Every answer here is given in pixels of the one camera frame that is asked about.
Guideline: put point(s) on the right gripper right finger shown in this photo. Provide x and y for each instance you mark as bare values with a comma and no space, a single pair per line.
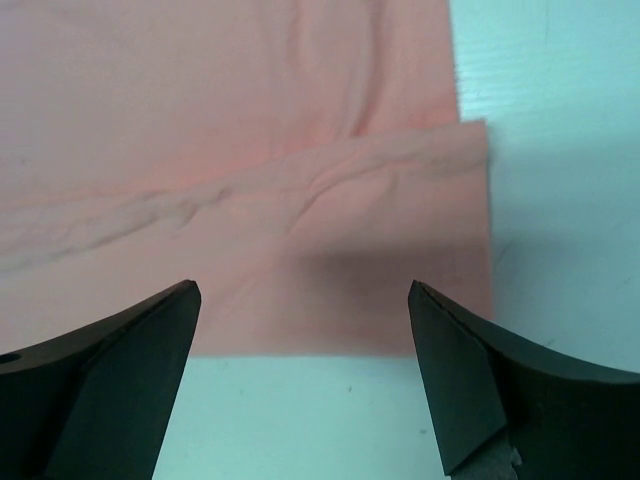
504,407

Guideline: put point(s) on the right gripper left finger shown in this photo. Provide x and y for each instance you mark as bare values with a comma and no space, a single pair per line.
95,403

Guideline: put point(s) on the salmon pink t shirt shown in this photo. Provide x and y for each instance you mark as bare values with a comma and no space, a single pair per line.
303,161

